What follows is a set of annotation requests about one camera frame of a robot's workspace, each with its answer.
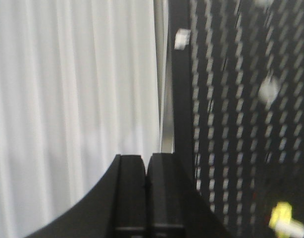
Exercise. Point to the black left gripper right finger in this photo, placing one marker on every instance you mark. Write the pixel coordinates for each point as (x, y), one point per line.
(175, 208)

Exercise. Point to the grey pleated curtain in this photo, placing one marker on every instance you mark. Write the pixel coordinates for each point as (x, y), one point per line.
(78, 85)

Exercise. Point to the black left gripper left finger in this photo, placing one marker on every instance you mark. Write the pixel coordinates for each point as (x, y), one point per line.
(114, 208)

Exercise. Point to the yellow toggle switch left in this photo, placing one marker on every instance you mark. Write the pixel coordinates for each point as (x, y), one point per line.
(282, 222)

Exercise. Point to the black perforated pegboard panel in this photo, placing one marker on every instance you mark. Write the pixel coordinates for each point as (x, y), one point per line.
(238, 94)

